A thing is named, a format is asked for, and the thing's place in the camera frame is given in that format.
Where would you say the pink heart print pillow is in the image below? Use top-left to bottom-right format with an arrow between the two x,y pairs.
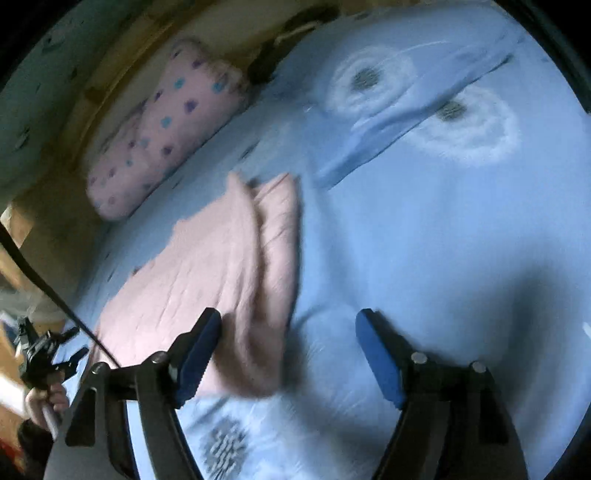
87,39 -> 253,220

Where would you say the black cable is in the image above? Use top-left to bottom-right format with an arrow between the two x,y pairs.
0,224 -> 122,370

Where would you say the blue dandelion print bed sheet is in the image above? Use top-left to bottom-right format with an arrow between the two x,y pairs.
60,0 -> 591,480

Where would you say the pink knit cardigan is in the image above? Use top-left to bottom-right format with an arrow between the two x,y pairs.
90,172 -> 304,400

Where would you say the person's left forearm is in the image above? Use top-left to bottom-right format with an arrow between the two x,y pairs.
0,418 -> 55,480

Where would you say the person's left hand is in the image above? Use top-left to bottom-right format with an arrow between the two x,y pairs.
24,382 -> 70,430

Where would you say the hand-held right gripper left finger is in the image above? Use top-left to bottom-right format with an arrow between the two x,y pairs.
44,307 -> 223,480

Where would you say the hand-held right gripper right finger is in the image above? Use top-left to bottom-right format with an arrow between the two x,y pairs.
355,308 -> 529,480

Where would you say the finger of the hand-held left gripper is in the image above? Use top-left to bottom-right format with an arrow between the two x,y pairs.
48,326 -> 82,346
54,347 -> 90,376

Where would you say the dark cloth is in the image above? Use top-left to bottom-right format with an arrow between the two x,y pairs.
247,28 -> 302,88

